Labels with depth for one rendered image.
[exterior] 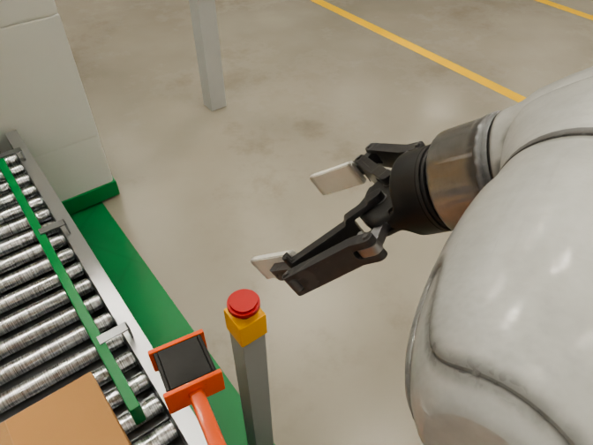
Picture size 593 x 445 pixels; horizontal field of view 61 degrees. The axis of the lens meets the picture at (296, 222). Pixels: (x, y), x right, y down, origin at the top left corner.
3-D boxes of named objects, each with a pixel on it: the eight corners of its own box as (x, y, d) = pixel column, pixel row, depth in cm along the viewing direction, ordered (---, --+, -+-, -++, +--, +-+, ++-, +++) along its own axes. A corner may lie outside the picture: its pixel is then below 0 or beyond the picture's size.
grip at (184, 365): (153, 368, 78) (146, 350, 74) (206, 345, 80) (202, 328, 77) (169, 415, 72) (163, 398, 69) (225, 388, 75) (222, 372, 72)
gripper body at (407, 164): (459, 252, 40) (372, 263, 47) (487, 184, 45) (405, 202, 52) (409, 184, 38) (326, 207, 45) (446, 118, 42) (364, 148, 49)
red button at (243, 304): (221, 309, 108) (220, 297, 105) (249, 293, 111) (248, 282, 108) (239, 331, 104) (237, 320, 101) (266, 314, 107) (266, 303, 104)
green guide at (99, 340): (-12, 147, 226) (-21, 130, 220) (12, 139, 231) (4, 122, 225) (137, 426, 134) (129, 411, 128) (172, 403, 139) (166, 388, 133)
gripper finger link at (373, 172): (380, 182, 46) (393, 172, 45) (349, 154, 56) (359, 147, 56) (403, 212, 47) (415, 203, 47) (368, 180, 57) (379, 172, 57)
